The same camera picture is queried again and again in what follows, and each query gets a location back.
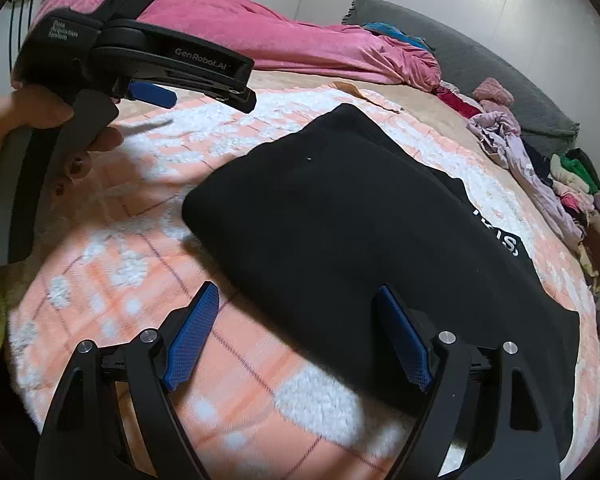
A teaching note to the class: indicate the pink quilt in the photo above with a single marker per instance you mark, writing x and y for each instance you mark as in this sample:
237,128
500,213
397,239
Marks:
280,35

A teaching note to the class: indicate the red cloth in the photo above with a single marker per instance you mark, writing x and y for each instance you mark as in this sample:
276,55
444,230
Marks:
455,102

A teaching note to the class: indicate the black sweater with orange cuffs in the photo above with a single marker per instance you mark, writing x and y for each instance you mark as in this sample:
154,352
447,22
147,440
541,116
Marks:
330,220

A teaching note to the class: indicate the pile of folded clothes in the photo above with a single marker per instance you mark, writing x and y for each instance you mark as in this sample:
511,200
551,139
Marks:
590,210

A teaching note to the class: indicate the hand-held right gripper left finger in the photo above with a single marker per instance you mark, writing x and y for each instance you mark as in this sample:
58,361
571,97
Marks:
192,335

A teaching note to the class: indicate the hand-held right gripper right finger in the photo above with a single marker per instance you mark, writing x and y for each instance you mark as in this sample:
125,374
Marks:
405,345

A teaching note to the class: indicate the pink fluffy cloth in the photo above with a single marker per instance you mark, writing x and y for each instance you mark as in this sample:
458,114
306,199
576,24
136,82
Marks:
492,91

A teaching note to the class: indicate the lilac garment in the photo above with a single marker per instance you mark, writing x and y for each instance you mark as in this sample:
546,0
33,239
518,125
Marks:
500,135

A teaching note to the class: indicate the grey headboard cover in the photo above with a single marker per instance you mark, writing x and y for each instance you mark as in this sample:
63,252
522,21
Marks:
455,60

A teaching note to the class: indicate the teal cloth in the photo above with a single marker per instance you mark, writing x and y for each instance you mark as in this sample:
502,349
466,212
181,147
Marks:
395,32

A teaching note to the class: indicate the person's left hand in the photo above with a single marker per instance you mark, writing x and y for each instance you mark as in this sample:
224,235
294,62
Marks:
30,110

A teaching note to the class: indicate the peach and white fleece blanket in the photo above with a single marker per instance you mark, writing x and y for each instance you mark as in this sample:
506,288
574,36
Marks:
130,260

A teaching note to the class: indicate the beige bed sheet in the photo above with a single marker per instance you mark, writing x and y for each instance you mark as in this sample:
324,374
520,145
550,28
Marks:
290,80

